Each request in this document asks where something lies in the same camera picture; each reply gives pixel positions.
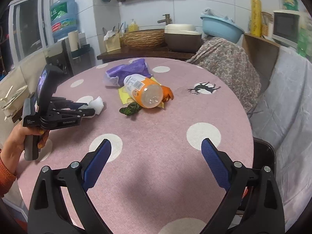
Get brass faucet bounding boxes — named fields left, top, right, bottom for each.
left=157, top=14, right=172, bottom=25

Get yellow snack wrapper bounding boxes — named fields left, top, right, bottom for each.
left=118, top=76, right=165, bottom=109

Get brown white rice cooker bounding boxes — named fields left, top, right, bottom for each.
left=164, top=24, right=203, bottom=53

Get black water dispenser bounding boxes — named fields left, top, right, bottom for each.
left=44, top=38, right=93, bottom=78

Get white microwave oven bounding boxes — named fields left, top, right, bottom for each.
left=272, top=10, right=300, bottom=48

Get blue water jug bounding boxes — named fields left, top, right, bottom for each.
left=50, top=0, right=78, bottom=42

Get orange sleeve forearm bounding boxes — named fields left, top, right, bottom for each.
left=1, top=150, right=18, bottom=198

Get purple plastic bag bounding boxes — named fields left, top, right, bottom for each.
left=104, top=58, right=152, bottom=88

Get green leaf vegetable scrap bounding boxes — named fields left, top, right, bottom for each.
left=119, top=102, right=142, bottom=117

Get orange white plastic bottle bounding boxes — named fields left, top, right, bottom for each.
left=123, top=73, right=163, bottom=109

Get light blue plastic basin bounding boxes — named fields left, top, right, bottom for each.
left=200, top=14, right=245, bottom=43

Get pink polka dot tablecloth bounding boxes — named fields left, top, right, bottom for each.
left=17, top=58, right=254, bottom=233

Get tissue box holder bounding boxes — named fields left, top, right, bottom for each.
left=103, top=30, right=121, bottom=52

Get white sheet cover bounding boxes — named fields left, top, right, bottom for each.
left=250, top=47, right=311, bottom=230

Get floral patterned cloth cover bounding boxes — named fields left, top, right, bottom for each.
left=187, top=36, right=261, bottom=112

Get wicker basket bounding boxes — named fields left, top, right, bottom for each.
left=123, top=29, right=165, bottom=50

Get brown trash bin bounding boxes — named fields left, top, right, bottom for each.
left=252, top=137, right=277, bottom=175

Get window frame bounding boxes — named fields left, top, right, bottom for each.
left=8, top=0, right=54, bottom=65

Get yellow foil roll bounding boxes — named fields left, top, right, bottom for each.
left=251, top=0, right=261, bottom=37

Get white tissue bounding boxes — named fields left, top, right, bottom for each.
left=77, top=96, right=104, bottom=115

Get yellow soap dispenser bottle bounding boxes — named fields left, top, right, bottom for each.
left=128, top=19, right=139, bottom=32

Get left hand yellow nails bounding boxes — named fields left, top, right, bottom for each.
left=1, top=122, right=50, bottom=174

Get orange peel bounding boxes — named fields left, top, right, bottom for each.
left=161, top=86, right=174, bottom=103

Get wooden side cabinet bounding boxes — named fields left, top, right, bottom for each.
left=242, top=32, right=280, bottom=84

